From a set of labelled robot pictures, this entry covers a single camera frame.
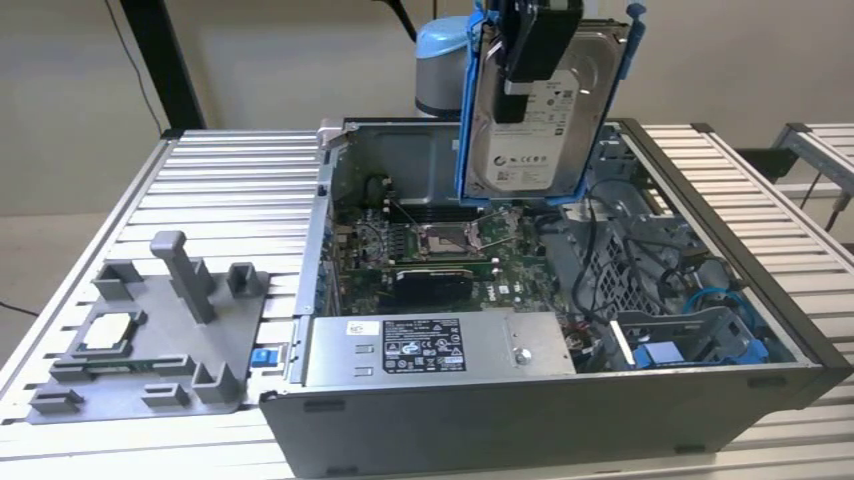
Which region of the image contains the dark grey open PC case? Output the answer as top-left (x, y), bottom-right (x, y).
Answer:
top-left (256, 116), bottom-right (854, 480)

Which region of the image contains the blue plastic bay clip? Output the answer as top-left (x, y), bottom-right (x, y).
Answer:
top-left (629, 342), bottom-right (685, 370)

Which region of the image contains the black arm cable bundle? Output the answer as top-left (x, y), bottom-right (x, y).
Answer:
top-left (380, 0), bottom-right (422, 44)

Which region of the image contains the grey plastic parts rack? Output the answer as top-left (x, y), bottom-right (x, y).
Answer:
top-left (25, 229), bottom-right (272, 426)

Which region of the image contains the green RAM stick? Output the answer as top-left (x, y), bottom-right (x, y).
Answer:
top-left (58, 357), bottom-right (188, 374)

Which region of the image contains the black floor cable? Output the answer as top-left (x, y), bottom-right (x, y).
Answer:
top-left (0, 298), bottom-right (41, 319)

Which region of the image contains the light blue wire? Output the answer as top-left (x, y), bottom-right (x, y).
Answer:
top-left (685, 284), bottom-right (747, 322)

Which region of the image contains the CPU socket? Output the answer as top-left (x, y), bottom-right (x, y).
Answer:
top-left (413, 224), bottom-right (485, 261)

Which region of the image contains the grey metal disk bay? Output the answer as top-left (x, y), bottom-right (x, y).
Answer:
top-left (599, 305), bottom-right (759, 374)

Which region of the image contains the grey perforated drive cage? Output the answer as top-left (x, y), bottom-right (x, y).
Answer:
top-left (539, 199), bottom-right (676, 321)

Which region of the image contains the long black wire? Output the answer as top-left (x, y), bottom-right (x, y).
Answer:
top-left (569, 182), bottom-right (668, 326)

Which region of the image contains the thin metal locking lever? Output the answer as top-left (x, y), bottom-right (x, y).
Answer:
top-left (385, 198), bottom-right (428, 236)

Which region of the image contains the metal socket cover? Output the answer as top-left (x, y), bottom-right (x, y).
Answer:
top-left (468, 212), bottom-right (525, 250)

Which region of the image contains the thin black wall cable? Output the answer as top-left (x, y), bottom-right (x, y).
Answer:
top-left (103, 0), bottom-right (164, 132)

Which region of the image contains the aluminium slat side table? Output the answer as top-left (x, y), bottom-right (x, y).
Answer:
top-left (769, 122), bottom-right (854, 201)

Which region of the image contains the silver power supply unit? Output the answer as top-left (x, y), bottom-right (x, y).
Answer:
top-left (302, 312), bottom-right (579, 389)

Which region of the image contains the black RAM slot bank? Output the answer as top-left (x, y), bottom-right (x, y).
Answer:
top-left (386, 203), bottom-right (482, 224)

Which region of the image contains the silver CPU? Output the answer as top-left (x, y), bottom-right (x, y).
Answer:
top-left (78, 315), bottom-right (138, 354)

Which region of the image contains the hard disk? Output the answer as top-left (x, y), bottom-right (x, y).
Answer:
top-left (452, 0), bottom-right (649, 207)

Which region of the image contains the black graphics card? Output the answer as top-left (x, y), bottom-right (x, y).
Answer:
top-left (392, 268), bottom-right (476, 307)

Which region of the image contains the black upright post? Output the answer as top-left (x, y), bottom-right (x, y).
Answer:
top-left (118, 0), bottom-right (205, 132)

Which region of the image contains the green motherboard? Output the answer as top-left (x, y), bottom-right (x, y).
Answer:
top-left (329, 202), bottom-right (559, 317)

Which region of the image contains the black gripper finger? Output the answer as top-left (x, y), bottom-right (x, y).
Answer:
top-left (496, 0), bottom-right (587, 124)

